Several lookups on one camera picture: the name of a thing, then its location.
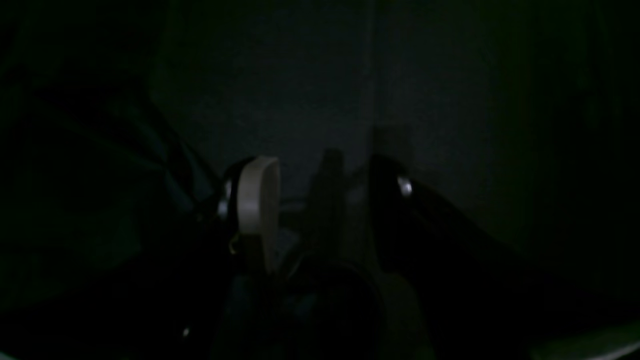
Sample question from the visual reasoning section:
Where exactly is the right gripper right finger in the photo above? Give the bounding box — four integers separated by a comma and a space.
368, 153, 551, 321

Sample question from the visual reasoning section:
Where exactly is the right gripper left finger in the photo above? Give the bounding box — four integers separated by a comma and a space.
199, 155, 281, 276

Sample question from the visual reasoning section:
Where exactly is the dark blue t-shirt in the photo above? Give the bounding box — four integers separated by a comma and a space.
1, 53, 222, 314

